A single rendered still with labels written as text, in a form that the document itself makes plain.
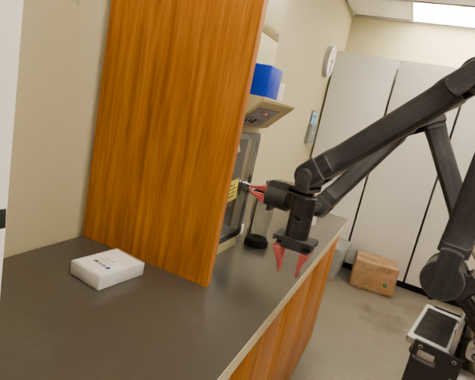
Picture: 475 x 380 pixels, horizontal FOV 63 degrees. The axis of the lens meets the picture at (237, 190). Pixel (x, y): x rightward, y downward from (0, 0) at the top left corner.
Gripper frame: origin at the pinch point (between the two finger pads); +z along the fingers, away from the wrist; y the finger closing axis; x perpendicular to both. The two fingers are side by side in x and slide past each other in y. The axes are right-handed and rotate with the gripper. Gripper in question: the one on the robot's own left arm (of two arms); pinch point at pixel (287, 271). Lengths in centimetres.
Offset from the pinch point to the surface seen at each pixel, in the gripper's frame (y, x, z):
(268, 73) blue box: 23, -17, -48
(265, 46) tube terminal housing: 32, -34, -57
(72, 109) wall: 76, 1, -26
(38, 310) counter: 46, 33, 16
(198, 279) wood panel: 26.5, -5.7, 14.6
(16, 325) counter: 44, 39, 16
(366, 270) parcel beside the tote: -12, -287, 91
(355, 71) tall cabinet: 50, -325, -92
